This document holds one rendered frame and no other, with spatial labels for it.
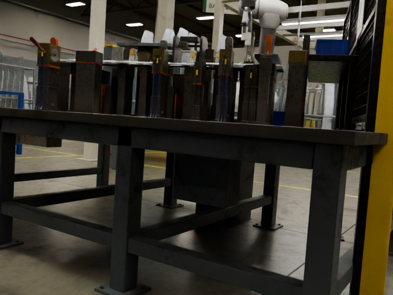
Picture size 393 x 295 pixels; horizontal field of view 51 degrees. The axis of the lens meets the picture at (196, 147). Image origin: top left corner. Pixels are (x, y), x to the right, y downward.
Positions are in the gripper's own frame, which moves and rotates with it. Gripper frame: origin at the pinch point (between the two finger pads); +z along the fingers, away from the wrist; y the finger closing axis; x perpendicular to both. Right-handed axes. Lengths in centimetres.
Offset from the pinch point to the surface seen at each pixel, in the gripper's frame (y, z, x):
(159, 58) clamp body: 22.9, 13.5, -38.9
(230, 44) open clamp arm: 17.9, 5.4, -4.8
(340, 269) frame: 73, 91, 49
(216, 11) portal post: -663, -192, -177
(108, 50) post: -30, 1, -95
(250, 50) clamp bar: -14.7, 2.7, 0.5
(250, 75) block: 24.3, 20.9, 7.2
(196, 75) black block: 21.0, 21.2, -19.9
